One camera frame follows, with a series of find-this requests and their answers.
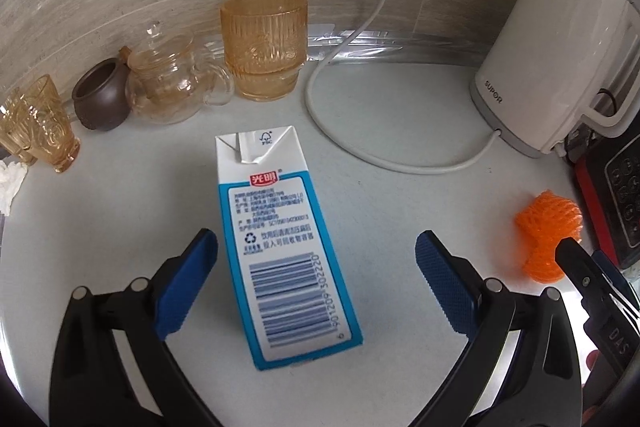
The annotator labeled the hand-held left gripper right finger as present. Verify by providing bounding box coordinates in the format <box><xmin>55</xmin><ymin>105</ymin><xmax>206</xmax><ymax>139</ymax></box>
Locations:
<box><xmin>412</xmin><ymin>230</ymin><xmax>585</xmax><ymax>427</ymax></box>

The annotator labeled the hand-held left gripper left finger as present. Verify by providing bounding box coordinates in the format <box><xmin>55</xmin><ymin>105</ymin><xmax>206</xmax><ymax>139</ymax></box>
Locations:
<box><xmin>50</xmin><ymin>228</ymin><xmax>223</xmax><ymax>427</ymax></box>

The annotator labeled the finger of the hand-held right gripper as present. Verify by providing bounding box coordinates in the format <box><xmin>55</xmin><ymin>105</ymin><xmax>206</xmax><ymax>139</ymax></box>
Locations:
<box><xmin>592</xmin><ymin>249</ymin><xmax>640</xmax><ymax>303</ymax></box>
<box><xmin>554</xmin><ymin>237</ymin><xmax>640</xmax><ymax>333</ymax></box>

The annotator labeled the orange foam fruit net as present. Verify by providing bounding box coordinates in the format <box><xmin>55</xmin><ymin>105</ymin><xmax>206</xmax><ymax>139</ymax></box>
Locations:
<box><xmin>515</xmin><ymin>190</ymin><xmax>584</xmax><ymax>284</ymax></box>

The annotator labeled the blue and white milk carton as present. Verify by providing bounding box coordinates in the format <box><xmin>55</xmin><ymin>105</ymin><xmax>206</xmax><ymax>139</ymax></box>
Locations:
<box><xmin>215</xmin><ymin>124</ymin><xmax>364</xmax><ymax>371</ymax></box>

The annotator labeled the black and red blender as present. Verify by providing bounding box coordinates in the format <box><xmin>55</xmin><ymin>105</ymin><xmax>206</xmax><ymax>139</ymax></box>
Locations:
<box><xmin>565</xmin><ymin>127</ymin><xmax>640</xmax><ymax>270</ymax></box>

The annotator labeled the brown clay pot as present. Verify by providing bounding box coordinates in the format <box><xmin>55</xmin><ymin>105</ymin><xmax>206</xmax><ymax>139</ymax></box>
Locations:
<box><xmin>71</xmin><ymin>47</ymin><xmax>132</xmax><ymax>132</ymax></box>

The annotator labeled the crumpled white tissue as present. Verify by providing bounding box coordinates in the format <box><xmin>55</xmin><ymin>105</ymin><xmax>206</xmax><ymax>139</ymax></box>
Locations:
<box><xmin>0</xmin><ymin>160</ymin><xmax>29</xmax><ymax>216</ymax></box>

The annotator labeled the clear glass teapot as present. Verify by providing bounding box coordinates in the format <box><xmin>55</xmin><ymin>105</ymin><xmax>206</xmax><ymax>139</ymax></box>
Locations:
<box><xmin>124</xmin><ymin>21</ymin><xmax>235</xmax><ymax>126</ymax></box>

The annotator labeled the amber patterned glass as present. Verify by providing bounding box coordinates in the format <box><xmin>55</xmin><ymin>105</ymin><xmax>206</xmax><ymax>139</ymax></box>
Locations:
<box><xmin>0</xmin><ymin>103</ymin><xmax>37</xmax><ymax>166</ymax></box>
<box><xmin>15</xmin><ymin>74</ymin><xmax>81</xmax><ymax>174</ymax></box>

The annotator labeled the white electric kettle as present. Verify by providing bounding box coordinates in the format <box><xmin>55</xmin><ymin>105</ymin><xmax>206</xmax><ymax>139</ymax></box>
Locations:
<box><xmin>469</xmin><ymin>0</ymin><xmax>640</xmax><ymax>158</ymax></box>

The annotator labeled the amber glass cup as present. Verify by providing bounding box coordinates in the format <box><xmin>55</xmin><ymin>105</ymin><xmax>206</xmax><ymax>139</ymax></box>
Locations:
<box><xmin>220</xmin><ymin>0</ymin><xmax>309</xmax><ymax>102</ymax></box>

